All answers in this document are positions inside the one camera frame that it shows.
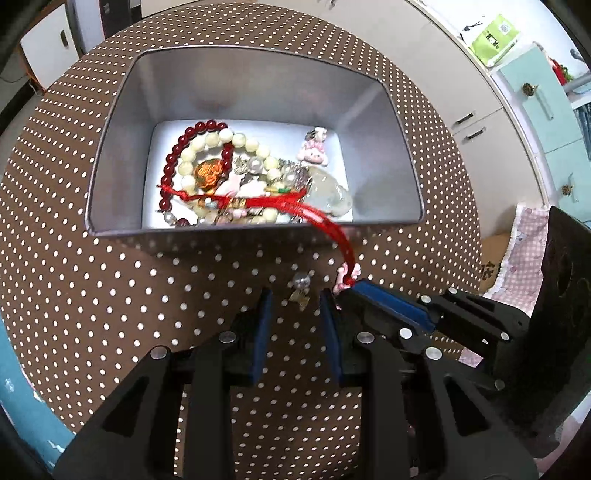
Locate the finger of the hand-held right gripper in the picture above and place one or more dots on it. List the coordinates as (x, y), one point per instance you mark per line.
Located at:
(383, 327)
(392, 304)

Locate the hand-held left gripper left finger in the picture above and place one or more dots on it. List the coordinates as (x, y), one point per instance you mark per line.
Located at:
(261, 332)

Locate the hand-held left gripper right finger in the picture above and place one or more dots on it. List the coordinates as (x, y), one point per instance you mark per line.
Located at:
(331, 332)

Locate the pearl earring gold clasp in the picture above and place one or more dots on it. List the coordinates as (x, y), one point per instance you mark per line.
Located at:
(301, 280)

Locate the pale jade stone pendant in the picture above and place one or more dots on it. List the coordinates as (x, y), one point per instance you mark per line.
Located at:
(330, 194)

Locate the white bow charm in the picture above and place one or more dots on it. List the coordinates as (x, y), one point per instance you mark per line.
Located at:
(251, 187)

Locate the small pearl charm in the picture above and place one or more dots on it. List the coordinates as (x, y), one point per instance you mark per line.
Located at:
(254, 162)

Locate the pink white rabbit charm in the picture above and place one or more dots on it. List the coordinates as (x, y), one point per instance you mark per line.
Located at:
(315, 150)

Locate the grey metal box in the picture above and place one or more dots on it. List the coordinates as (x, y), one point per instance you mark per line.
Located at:
(258, 92)

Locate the person's right forearm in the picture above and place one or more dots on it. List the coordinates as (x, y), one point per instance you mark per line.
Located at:
(561, 438)

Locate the pink checked cloth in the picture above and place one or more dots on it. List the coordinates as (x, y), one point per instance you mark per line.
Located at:
(526, 249)

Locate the cardboard box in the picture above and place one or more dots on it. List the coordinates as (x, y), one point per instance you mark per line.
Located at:
(494, 249)

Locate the pale blue cabinet drawer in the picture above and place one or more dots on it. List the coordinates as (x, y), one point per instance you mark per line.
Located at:
(558, 166)

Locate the brown polka dot tablecloth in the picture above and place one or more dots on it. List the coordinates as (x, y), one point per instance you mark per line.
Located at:
(92, 300)

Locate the pale blue cabinet door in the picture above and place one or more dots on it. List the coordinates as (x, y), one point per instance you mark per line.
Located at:
(531, 120)

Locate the red decoration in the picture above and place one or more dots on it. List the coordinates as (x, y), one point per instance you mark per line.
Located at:
(559, 70)

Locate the blue patterned rug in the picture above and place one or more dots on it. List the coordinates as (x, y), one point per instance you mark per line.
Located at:
(18, 392)

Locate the green paper bag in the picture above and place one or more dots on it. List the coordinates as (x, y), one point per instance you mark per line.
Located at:
(496, 39)

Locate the small white cabinet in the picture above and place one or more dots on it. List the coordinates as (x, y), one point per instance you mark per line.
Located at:
(51, 41)

